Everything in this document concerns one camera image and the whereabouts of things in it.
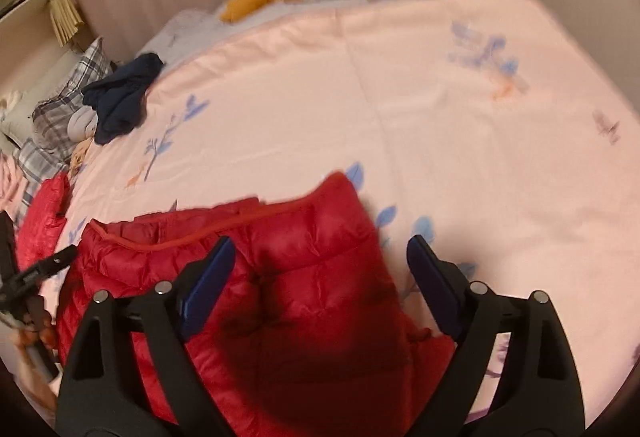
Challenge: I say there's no red down jacket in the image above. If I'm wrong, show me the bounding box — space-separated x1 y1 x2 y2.
56 174 454 436
15 171 70 271

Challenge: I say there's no left hand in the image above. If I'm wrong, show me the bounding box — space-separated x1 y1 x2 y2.
13 295 56 351

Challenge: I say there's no pink folded cloth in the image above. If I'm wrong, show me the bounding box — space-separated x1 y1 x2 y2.
0 153 28 221

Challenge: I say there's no small orange plush toy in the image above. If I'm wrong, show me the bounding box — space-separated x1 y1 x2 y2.
68 138 93 179

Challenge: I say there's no plaid grey pillow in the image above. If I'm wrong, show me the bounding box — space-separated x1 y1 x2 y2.
16 37 112 183

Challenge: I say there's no dark navy garment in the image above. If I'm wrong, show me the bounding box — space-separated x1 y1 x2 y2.
82 52 164 145

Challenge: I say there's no grey bed sheet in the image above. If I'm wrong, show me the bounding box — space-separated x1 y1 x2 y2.
134 0 501 68

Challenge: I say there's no pink deer print duvet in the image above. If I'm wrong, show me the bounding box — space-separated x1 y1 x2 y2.
60 0 639 421

